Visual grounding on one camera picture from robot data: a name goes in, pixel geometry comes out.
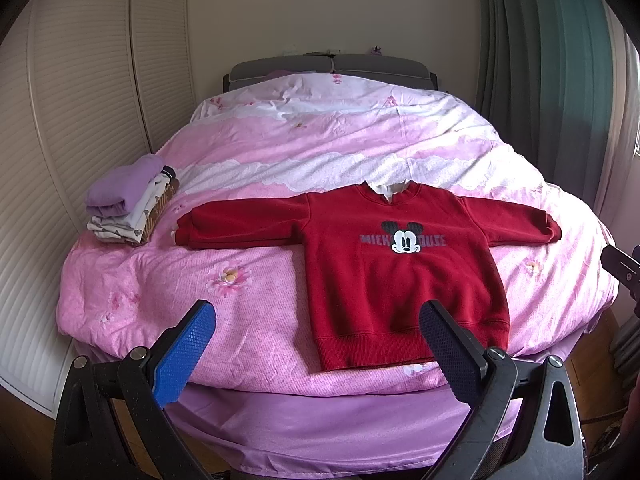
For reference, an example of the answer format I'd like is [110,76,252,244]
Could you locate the red Mickey Mouse sweatshirt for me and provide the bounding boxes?
[175,182,562,372]

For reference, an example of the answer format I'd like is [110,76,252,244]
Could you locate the white patterned folded clothes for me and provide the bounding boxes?
[87,166,178,246]

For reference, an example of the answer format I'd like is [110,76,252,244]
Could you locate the purple bed sheet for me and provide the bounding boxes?
[164,353,526,476]

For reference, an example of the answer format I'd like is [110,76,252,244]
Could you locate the purple folded garment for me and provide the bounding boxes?
[85,154,165,217]

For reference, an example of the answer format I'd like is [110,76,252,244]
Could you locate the green curtain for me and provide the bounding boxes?
[476,0,613,204]

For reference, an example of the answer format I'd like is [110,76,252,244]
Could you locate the pink floral duvet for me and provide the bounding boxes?
[56,74,617,396]

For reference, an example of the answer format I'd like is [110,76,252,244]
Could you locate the white louvered wardrobe doors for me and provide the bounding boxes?
[1,0,195,416]

